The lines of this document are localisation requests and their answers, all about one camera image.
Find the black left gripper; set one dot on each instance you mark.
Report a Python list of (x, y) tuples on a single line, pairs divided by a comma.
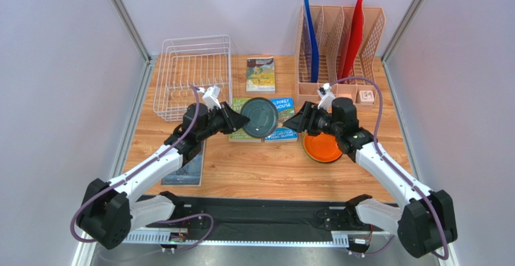
[(234, 120)]

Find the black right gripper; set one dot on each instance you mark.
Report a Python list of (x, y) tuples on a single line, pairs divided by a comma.
[(308, 117)]

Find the dark brown plate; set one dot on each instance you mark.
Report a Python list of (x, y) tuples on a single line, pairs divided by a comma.
[(263, 117)]

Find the orange plate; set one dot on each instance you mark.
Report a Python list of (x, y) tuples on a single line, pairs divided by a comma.
[(326, 147)]

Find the green plate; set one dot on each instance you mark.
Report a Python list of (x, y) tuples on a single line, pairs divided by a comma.
[(310, 152)]

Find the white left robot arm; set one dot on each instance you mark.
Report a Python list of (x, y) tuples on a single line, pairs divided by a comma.
[(112, 209)]

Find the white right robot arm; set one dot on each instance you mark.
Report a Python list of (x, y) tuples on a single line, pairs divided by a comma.
[(423, 219)]

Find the green 65-storey treehouse book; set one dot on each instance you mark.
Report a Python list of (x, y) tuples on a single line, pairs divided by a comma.
[(240, 135)]

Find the blue 26-storey treehouse book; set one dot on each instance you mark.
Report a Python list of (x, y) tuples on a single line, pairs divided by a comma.
[(285, 108)]

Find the small yellow cover book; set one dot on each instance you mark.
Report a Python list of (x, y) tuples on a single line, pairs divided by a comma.
[(260, 75)]

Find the small white patterned box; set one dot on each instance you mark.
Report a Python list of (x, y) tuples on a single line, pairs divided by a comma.
[(366, 97)]

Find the nineteen eighty-four book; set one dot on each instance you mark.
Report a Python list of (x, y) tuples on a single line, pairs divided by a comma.
[(188, 175)]

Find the blue folder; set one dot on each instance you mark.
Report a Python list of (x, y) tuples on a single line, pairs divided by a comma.
[(311, 49)]

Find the red folder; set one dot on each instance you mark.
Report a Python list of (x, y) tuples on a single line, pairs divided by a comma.
[(352, 42)]

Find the pink plastic file organizer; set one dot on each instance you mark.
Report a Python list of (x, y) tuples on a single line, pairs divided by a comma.
[(331, 24)]

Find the black base mat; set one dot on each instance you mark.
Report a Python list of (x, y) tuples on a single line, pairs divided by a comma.
[(264, 220)]

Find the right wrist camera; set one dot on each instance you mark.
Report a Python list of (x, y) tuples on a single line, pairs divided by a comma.
[(326, 96)]

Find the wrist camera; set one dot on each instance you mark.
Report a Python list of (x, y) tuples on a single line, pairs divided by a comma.
[(210, 96), (326, 96)]

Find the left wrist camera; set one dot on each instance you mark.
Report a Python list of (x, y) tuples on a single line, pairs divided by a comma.
[(210, 96)]

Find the white wire dish rack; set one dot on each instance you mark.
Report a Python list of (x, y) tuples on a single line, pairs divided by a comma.
[(201, 61)]

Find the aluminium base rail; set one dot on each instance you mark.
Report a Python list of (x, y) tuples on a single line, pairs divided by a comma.
[(160, 233)]

